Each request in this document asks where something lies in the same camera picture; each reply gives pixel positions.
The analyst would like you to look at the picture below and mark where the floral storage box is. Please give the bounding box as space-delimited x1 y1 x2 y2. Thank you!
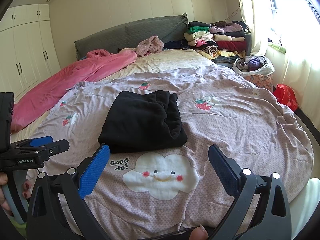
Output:
244 72 273 92

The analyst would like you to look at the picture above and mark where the person's left hand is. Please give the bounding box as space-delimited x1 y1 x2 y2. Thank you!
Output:
0 171 32 216

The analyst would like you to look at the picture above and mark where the white curtain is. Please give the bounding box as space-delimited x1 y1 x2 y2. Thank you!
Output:
235 0 320 135

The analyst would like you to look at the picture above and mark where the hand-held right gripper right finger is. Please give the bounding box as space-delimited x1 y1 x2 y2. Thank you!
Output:
208 144 292 240

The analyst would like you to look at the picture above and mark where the dark navy garment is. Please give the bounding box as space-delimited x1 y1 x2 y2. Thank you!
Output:
164 40 190 50

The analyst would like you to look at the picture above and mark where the cream bed sheet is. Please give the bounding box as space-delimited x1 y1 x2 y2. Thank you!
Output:
11 49 213 140

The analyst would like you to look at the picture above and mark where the pink blanket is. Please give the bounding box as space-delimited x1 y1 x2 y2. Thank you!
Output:
10 49 137 133

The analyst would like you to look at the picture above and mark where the black cable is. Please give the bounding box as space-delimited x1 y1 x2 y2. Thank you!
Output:
155 227 198 238

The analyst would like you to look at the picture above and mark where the black sweater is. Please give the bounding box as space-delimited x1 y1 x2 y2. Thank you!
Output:
97 90 188 154

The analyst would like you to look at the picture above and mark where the white padded bed frame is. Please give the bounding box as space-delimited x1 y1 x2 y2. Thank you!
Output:
287 177 320 240

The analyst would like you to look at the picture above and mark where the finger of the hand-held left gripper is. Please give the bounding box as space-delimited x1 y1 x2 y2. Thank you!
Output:
15 139 70 158
10 136 53 151

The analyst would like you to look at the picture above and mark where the pink fluffy garment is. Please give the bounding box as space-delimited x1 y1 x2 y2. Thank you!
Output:
136 35 164 57

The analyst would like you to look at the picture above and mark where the red plastic bag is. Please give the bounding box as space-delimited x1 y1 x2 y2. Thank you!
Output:
273 84 298 112

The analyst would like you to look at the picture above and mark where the lilac printed quilt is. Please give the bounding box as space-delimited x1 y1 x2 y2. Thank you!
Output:
25 62 314 235

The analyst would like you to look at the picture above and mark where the white wardrobe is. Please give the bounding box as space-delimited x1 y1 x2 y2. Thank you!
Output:
0 4 62 100

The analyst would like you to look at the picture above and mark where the person's right hand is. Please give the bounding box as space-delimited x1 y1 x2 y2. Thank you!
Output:
189 225 208 240

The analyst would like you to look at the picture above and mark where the grey padded headboard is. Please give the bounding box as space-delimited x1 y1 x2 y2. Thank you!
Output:
74 12 188 60

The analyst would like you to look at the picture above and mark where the stack of folded clothes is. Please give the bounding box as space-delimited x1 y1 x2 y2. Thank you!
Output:
184 21 250 59

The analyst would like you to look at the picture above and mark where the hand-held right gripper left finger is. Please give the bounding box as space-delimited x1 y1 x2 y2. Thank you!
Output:
26 144 110 240

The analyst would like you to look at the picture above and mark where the green cloth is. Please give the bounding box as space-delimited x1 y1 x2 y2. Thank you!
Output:
268 42 286 53

